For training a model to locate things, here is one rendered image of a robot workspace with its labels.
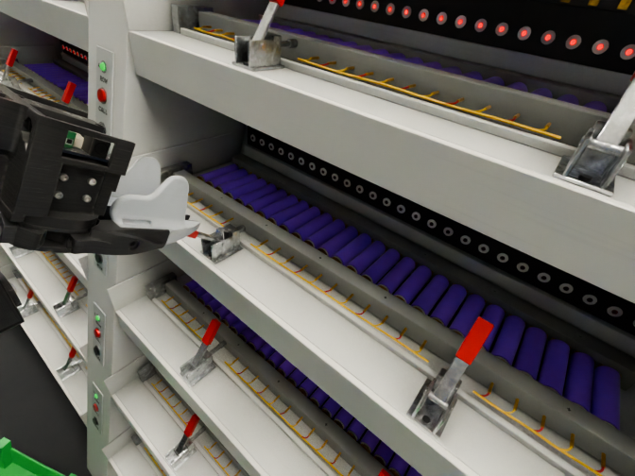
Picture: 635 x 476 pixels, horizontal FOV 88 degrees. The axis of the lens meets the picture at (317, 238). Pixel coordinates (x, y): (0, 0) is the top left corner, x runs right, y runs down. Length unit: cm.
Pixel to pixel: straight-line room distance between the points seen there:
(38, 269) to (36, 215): 83
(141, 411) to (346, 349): 50
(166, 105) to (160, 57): 10
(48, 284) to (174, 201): 75
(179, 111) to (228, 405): 40
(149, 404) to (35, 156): 57
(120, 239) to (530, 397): 33
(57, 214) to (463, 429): 32
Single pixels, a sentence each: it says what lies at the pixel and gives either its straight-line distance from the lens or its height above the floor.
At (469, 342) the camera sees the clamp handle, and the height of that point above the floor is 83.
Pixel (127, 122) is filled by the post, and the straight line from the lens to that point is 49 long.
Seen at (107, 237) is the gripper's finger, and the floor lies 84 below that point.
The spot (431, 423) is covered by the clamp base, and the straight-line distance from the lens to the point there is 31.
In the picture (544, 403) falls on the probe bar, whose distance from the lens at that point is 34.
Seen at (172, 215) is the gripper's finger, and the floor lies 83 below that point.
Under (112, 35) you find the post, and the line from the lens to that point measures 51.
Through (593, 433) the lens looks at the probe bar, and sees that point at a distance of 35.
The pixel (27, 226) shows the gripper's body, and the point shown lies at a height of 84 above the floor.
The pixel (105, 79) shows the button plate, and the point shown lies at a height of 89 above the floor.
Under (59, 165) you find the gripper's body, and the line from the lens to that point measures 24.
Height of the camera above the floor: 97
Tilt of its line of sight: 24 degrees down
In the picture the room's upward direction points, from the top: 18 degrees clockwise
